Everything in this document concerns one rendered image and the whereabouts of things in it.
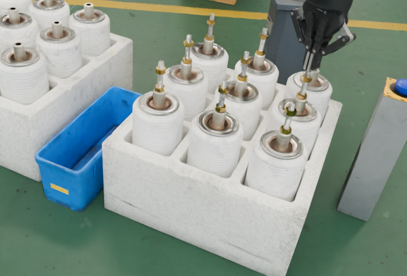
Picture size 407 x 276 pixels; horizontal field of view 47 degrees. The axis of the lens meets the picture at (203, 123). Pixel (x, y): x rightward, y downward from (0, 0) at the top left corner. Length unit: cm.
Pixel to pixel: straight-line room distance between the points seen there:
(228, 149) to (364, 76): 90
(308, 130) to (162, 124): 27
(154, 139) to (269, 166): 22
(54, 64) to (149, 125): 32
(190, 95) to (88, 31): 33
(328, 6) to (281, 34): 52
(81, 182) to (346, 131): 74
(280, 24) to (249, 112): 42
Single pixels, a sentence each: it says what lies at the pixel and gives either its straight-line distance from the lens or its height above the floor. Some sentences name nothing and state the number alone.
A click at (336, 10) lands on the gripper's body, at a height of 47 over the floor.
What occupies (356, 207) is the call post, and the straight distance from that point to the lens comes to 107.
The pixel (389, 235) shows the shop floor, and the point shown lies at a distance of 109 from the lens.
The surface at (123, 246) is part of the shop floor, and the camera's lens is 94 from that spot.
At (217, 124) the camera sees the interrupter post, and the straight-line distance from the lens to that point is 81.
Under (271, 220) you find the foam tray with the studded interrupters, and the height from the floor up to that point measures 15.
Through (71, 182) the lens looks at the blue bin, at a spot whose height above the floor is 9.
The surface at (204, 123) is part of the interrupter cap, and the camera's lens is 82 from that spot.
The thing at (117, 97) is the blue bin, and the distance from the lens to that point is 115.
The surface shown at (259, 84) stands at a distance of 99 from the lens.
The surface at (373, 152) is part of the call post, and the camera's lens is 98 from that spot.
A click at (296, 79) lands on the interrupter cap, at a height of 25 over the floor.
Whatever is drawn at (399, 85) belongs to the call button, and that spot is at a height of 33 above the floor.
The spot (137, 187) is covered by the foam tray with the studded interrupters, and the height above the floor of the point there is 10.
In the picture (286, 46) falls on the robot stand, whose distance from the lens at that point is 129.
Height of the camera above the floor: 75
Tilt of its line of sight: 37 degrees down
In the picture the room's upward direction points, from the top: 7 degrees clockwise
